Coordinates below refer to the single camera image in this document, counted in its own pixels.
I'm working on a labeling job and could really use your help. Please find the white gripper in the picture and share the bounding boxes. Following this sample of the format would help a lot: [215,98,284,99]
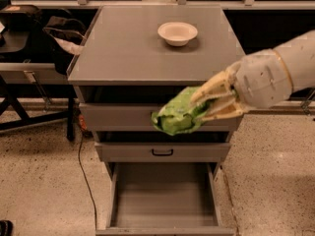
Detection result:
[190,49,292,122]

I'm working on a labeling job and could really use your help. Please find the green rice chip bag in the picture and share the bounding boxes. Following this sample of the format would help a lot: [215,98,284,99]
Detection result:
[151,87,214,136]

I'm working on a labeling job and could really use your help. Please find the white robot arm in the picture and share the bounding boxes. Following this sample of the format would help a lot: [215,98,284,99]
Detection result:
[190,30,315,121]

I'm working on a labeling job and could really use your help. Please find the grey drawer cabinet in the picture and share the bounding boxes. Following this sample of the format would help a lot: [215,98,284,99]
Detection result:
[66,4,259,169]

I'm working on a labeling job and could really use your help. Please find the grey middle drawer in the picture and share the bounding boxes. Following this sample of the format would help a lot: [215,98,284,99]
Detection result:
[94,143,230,162]

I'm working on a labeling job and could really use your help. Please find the grey drawer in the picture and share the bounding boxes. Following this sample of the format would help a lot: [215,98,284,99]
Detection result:
[78,102,248,132]
[94,143,230,162]
[95,162,235,236]

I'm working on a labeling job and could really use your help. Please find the grey bottom drawer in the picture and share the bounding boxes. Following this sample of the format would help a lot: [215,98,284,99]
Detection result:
[95,162,235,236]

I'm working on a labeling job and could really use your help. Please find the grey top drawer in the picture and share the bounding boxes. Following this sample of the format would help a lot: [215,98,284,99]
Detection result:
[78,102,248,132]

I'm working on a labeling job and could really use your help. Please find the white paper bowl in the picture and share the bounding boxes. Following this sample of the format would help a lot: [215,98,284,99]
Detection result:
[157,22,198,47]

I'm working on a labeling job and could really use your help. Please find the black middle drawer handle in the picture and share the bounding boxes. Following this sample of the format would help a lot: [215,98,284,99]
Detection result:
[151,148,174,156]

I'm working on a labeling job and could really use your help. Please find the black power cable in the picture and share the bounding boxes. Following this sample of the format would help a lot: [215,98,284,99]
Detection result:
[77,133,98,229]

